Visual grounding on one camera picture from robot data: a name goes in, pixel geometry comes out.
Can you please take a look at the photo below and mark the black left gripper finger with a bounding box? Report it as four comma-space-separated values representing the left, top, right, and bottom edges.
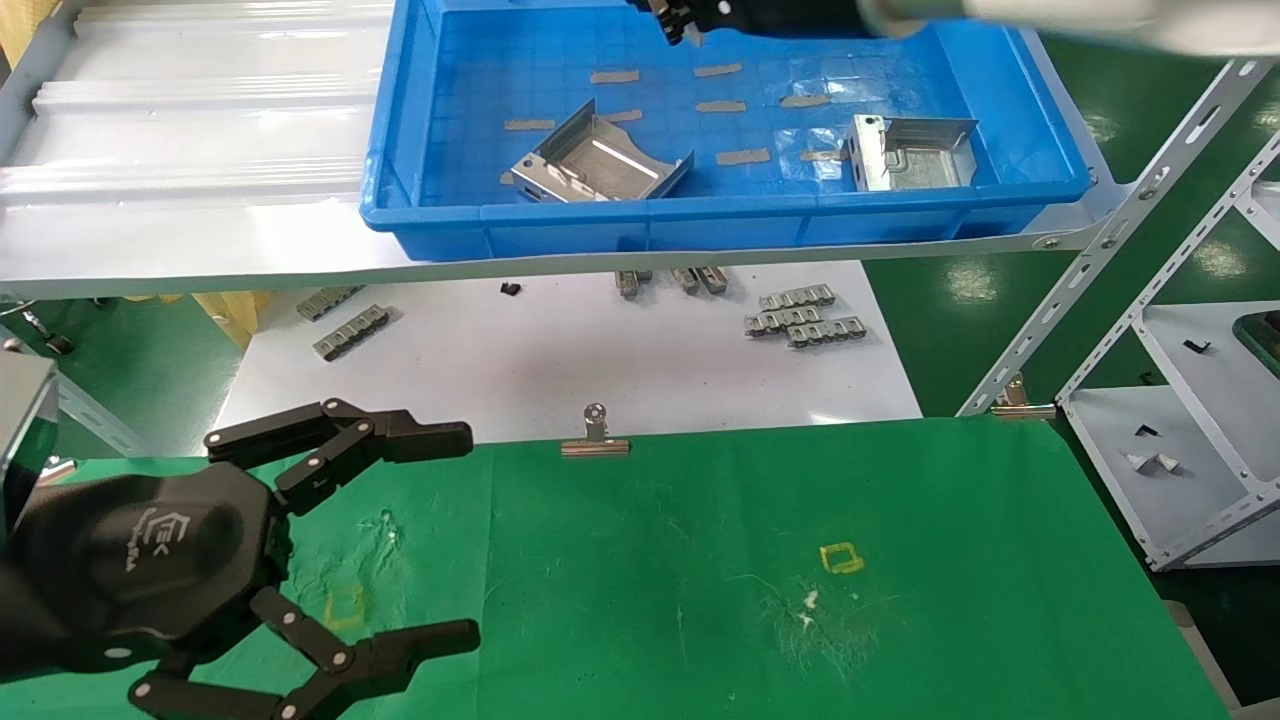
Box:
203, 398, 475, 516
128, 585, 483, 720

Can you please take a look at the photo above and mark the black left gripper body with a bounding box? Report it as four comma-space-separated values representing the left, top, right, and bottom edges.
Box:
10, 460, 293, 673

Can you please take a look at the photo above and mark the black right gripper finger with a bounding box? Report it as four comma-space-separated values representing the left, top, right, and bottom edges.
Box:
628, 0, 713, 46

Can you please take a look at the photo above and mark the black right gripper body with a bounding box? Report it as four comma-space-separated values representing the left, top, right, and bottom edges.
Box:
712, 0, 866, 39

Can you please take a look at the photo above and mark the silver binder clip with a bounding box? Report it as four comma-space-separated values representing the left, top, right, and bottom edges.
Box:
990, 372, 1057, 419
560, 403, 631, 459

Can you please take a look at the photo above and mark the blue plastic bin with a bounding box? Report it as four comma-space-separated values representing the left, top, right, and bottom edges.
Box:
358, 0, 1093, 263

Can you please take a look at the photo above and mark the tan cardboard piece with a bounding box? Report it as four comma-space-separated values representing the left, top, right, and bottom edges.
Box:
192, 292, 271, 351
0, 0, 63, 69

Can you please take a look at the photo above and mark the black caster wheel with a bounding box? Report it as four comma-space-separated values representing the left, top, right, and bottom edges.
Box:
20, 310, 76, 358

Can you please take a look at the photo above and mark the green cloth mat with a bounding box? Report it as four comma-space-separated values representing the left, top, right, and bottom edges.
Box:
0, 415, 1233, 720

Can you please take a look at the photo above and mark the grey metal shelf board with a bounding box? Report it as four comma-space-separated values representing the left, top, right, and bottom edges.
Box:
0, 0, 1136, 301

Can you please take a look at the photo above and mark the grey slotted angle bar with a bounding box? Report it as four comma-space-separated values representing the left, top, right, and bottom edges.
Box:
1055, 130, 1280, 403
957, 55, 1280, 418

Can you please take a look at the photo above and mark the white corrugated plastic sheet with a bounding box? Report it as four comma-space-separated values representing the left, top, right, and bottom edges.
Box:
0, 5, 396, 206

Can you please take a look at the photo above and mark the white rack shelf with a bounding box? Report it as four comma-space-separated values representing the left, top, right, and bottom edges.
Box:
1060, 180, 1280, 573

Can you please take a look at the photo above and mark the dark green tray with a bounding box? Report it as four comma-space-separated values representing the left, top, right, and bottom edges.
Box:
1232, 310, 1280, 379

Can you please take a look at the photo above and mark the grey metal frame beam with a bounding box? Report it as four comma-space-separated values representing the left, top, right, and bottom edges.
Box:
58, 378, 151, 458

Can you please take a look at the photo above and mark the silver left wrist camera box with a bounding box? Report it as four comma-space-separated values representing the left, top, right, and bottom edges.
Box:
0, 350, 59, 536

